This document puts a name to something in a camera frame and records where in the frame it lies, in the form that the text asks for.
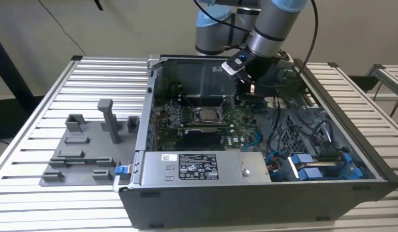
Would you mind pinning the silver CPU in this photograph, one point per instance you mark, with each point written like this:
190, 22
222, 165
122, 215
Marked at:
208, 113

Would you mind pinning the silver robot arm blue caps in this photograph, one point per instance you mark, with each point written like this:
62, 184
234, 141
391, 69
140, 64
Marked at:
273, 29

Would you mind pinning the CPU socket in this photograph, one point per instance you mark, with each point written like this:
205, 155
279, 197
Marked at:
196, 118

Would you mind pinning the white printed label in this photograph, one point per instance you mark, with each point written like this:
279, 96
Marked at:
218, 69

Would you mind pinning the green motherboard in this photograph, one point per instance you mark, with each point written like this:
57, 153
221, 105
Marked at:
248, 130

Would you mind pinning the black graphics card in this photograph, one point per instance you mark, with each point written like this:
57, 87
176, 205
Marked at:
202, 140

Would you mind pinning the blue disk carrier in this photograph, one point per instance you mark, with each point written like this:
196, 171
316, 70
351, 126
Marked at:
312, 174
305, 160

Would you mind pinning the metal slat side table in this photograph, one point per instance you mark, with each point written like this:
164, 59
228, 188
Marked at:
392, 75

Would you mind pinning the silver power supply unit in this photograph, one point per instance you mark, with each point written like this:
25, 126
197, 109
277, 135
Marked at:
160, 169

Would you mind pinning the black antenna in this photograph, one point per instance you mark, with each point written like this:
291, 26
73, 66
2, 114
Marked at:
99, 4

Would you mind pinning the dark grey PC case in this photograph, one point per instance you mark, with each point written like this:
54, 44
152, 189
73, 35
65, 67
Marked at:
218, 205

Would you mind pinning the blue case latch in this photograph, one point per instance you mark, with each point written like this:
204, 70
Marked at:
121, 170

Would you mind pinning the grey parts rack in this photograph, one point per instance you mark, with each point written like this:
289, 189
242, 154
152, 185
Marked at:
89, 145

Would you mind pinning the green RAM stick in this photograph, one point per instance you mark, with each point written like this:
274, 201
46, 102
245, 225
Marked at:
82, 160

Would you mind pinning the black metal stand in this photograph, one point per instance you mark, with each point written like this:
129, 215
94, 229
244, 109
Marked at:
11, 70

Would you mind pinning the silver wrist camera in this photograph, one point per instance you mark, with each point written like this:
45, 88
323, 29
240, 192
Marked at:
233, 66

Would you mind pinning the blue plastic bracket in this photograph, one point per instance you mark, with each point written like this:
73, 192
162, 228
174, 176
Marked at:
353, 169

